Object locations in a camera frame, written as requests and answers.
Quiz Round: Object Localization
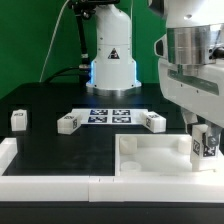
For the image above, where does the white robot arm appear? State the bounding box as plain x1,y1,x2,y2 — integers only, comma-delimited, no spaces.
87,0,224,148

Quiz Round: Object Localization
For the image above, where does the white cable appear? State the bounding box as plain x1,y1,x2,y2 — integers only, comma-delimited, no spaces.
38,0,71,84

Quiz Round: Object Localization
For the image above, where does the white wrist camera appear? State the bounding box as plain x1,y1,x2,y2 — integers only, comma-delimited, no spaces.
154,36,167,58

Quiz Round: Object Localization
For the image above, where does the white square tabletop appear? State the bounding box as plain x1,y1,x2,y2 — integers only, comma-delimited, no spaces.
115,134,224,176

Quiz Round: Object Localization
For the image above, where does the black camera stand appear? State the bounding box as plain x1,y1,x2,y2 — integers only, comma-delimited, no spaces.
67,0,120,63

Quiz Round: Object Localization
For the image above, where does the black cable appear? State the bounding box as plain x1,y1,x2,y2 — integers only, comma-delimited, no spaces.
43,65,92,84

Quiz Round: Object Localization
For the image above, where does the AprilTag marker sheet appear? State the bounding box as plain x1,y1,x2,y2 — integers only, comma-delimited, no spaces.
72,109,147,125

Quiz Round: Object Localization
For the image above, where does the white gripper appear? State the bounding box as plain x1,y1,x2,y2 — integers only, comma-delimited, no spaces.
158,58,224,148

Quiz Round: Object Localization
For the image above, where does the white U-shaped fence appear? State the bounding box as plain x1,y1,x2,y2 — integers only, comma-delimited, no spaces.
0,138,224,203

